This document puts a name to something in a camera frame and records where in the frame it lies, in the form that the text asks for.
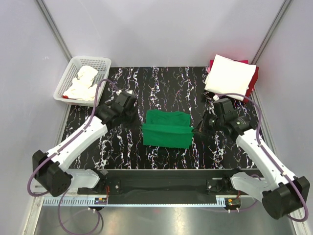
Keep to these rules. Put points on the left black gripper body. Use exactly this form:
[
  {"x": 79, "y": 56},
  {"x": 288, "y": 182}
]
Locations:
[{"x": 128, "y": 115}]

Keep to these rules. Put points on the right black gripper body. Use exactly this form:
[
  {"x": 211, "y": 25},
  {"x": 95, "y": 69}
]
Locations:
[{"x": 214, "y": 123}]

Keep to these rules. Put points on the green t shirt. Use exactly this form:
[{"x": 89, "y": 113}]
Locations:
[{"x": 167, "y": 129}]

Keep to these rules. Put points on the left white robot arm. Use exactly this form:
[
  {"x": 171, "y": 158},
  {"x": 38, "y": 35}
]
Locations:
[{"x": 51, "y": 169}]

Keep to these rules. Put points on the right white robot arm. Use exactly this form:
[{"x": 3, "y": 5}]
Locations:
[{"x": 281, "y": 192}]

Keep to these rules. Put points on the folded red t shirt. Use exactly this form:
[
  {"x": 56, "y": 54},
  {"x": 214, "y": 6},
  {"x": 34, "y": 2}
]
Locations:
[{"x": 252, "y": 82}]

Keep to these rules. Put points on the white t shirt in basket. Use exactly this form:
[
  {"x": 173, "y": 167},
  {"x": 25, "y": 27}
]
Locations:
[{"x": 82, "y": 87}]

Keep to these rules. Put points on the folded white t shirt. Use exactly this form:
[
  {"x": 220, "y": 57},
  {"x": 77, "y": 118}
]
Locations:
[{"x": 229, "y": 77}]

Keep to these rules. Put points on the white plastic basket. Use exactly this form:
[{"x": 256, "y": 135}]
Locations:
[{"x": 101, "y": 64}]

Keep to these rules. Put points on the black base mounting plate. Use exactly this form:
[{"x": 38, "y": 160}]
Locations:
[{"x": 164, "y": 187}]

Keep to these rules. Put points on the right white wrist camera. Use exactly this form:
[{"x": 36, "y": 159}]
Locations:
[{"x": 212, "y": 103}]

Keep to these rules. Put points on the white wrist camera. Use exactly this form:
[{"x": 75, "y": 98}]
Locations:
[
  {"x": 131, "y": 92},
  {"x": 212, "y": 103}
]

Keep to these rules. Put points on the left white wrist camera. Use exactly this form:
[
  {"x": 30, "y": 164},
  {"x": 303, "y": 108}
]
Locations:
[{"x": 131, "y": 92}]

